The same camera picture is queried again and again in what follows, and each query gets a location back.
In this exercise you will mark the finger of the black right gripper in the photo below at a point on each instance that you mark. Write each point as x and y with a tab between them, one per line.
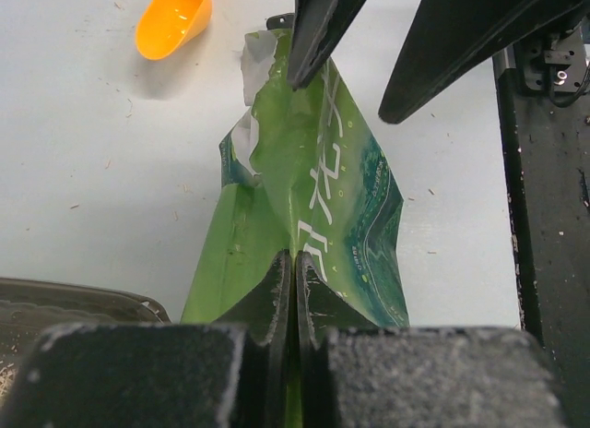
447	38
318	27

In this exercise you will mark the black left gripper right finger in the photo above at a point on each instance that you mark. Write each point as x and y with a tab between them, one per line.
356	374

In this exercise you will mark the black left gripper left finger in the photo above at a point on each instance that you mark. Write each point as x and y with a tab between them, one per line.
229	373

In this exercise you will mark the black bag clip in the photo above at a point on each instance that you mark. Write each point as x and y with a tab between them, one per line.
280	22

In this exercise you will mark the yellow plastic scoop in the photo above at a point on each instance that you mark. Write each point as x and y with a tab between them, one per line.
167	25

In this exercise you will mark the green litter bag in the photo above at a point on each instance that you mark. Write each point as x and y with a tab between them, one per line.
302	172

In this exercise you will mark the dark grey litter box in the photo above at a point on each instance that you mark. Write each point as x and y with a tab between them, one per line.
30	306

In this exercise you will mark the beige litter pile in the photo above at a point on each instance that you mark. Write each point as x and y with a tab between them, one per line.
8	373

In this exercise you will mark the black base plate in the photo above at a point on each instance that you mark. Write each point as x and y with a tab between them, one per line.
546	161

